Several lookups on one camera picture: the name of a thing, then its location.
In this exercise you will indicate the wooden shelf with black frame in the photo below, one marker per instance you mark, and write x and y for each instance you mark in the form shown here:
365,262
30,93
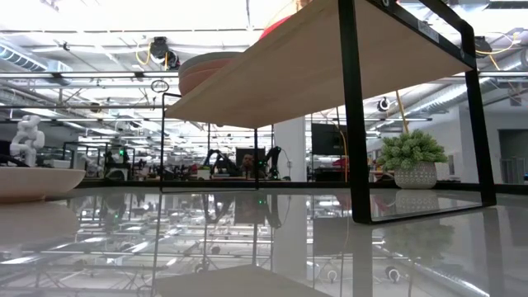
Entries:
309,74

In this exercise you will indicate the large pink divided plate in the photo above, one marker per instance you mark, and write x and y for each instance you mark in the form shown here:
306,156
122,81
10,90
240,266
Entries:
276,26

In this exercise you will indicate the black background robot arm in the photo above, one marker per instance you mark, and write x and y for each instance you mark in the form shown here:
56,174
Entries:
218,158
274,158

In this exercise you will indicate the small black monitor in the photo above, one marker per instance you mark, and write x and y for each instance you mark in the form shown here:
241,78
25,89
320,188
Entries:
241,151

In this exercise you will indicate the person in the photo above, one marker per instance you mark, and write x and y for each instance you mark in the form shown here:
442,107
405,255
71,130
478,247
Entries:
247,163

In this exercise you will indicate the large black monitor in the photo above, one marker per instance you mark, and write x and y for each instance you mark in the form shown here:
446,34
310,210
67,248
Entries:
328,138

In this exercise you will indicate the large beige plate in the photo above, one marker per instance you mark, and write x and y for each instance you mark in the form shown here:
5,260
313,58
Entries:
37,183

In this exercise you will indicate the black background station frame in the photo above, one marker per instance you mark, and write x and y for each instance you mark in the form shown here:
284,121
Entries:
99,143

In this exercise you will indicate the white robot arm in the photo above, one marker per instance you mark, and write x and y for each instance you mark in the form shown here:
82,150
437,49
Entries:
28,140

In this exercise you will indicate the round black ceiling device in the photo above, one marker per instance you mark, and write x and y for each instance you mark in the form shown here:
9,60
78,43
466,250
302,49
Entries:
383,104

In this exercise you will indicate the green potted plant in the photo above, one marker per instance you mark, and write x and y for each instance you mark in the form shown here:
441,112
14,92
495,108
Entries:
412,152

